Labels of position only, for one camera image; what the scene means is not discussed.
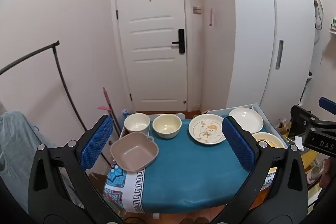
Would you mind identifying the pink square bowl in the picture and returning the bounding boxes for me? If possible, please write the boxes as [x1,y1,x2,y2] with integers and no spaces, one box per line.
[110,132,159,170]

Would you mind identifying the pink mop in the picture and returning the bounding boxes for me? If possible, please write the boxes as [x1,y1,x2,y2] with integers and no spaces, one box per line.
[98,87,119,130]

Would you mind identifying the small cardboard box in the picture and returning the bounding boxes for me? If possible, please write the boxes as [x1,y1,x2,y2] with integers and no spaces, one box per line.
[276,118,292,138]

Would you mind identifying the yellow rimmed plate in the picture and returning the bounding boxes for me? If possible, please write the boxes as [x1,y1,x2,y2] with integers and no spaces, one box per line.
[251,132,287,174]

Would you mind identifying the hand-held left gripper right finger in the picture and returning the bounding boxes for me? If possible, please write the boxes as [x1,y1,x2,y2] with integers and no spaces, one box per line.
[210,117,308,224]

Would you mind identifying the brown cardboard box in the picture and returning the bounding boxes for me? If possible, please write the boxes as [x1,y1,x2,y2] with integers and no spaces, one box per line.
[91,172,109,188]

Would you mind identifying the white wardrobe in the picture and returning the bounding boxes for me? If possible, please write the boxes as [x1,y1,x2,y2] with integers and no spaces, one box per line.
[227,0,316,132]

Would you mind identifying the person's right hand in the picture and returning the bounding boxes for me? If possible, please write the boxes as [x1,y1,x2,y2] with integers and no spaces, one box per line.
[319,158,336,188]

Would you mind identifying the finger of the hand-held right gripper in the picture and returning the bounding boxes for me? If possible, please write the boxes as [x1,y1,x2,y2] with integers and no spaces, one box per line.
[319,97,336,116]
[290,105,336,136]

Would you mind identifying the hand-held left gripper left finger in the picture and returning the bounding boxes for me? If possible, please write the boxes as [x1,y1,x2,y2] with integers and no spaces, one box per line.
[28,114,124,224]

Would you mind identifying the yellow bag with clutter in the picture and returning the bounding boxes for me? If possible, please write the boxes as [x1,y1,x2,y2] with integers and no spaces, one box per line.
[299,148,324,177]

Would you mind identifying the cream round bowl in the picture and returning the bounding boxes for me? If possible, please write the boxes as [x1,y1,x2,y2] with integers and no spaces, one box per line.
[152,114,182,139]

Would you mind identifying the cartoon print plate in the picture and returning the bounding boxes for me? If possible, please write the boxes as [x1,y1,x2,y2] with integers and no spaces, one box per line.
[188,114,228,146]

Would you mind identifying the large white tray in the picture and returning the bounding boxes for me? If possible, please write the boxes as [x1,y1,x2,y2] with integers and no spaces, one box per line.
[201,102,279,135]

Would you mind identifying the black door lock handle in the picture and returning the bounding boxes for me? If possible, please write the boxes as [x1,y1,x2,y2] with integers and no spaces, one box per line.
[172,29,185,53]

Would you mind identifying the grey blue cloth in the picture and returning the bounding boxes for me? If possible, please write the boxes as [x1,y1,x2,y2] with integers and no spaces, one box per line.
[0,111,57,214]

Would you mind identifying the teal patterned tablecloth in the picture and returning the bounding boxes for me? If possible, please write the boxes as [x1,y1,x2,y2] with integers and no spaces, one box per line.
[103,115,289,214]

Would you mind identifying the plain white plate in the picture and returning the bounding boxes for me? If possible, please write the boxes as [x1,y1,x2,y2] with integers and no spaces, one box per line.
[228,107,264,134]

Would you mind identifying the white panel door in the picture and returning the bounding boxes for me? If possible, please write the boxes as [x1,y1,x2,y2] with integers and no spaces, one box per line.
[110,0,190,113]

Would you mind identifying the white sneakers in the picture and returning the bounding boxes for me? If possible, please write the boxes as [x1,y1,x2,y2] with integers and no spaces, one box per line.
[307,164,325,185]

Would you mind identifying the black clothes rack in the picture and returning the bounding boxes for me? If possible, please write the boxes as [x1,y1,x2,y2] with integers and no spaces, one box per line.
[0,41,88,132]

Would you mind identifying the white round bowl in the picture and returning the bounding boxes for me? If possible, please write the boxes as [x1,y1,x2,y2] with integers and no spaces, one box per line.
[124,113,151,134]

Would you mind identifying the white paper slip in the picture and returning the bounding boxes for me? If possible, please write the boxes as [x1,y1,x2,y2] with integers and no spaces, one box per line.
[293,136,305,151]

